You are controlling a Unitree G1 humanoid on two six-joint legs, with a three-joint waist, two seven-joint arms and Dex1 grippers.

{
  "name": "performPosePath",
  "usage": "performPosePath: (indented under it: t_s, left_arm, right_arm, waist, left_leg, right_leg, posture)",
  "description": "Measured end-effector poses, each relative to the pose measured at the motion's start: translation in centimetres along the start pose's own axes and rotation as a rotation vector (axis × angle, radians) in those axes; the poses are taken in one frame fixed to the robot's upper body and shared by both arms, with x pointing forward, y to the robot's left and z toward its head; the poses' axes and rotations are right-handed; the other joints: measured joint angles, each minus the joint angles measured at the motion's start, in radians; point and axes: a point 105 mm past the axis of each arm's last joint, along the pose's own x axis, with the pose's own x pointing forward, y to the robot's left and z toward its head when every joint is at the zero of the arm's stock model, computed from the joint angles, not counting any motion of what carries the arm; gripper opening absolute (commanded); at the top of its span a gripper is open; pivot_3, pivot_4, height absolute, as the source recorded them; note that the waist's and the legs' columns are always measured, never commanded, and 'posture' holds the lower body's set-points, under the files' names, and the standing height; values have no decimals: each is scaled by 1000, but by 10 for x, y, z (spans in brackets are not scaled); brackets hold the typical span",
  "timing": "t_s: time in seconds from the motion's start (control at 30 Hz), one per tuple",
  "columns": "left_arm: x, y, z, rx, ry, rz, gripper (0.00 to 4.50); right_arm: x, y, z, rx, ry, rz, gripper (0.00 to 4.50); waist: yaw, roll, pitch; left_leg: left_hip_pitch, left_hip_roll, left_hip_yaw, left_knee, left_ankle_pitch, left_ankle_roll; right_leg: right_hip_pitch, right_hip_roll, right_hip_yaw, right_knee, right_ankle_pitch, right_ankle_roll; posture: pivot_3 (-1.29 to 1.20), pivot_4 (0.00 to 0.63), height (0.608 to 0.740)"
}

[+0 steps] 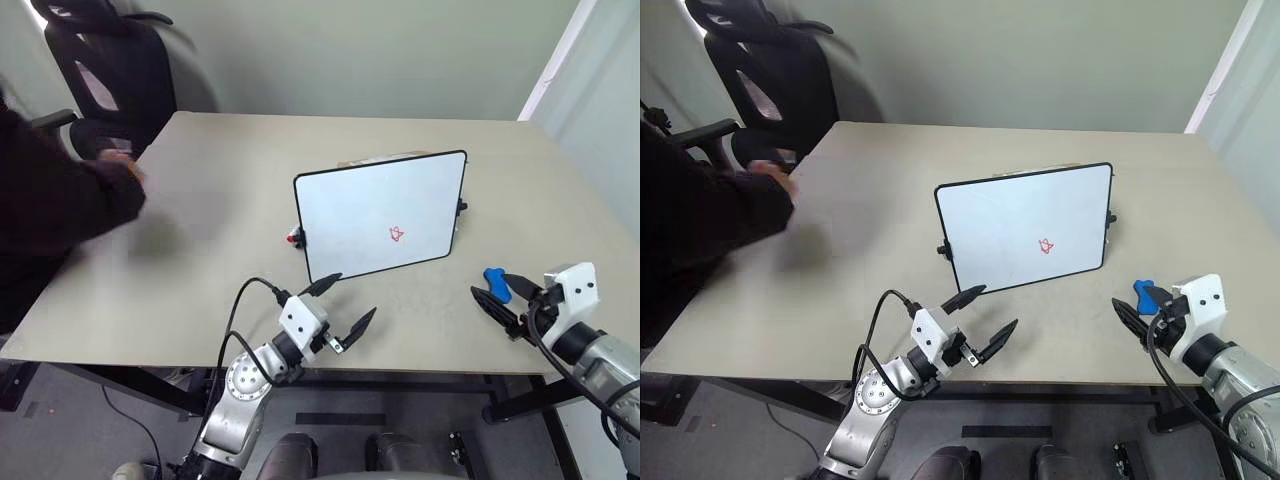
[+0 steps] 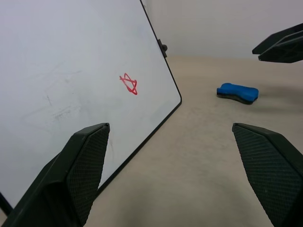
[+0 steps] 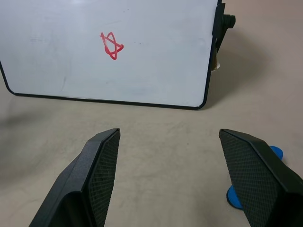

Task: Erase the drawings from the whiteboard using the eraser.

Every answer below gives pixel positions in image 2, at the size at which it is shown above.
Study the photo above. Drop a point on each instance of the white whiteboard with black frame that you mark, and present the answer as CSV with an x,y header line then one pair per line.
x,y
71,59

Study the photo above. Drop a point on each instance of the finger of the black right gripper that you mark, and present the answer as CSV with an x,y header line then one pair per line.
x,y
277,37
288,53

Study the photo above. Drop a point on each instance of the blue whiteboard eraser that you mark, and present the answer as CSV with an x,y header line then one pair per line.
x,y
237,92

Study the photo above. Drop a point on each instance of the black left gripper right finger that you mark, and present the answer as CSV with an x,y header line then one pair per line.
x,y
272,170

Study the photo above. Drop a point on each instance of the black whiteboard stand leg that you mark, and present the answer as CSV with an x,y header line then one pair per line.
x,y
5,203

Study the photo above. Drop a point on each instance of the black whiteboard stand knob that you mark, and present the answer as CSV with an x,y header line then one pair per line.
x,y
163,48

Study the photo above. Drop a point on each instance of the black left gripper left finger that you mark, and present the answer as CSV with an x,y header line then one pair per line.
x,y
71,175

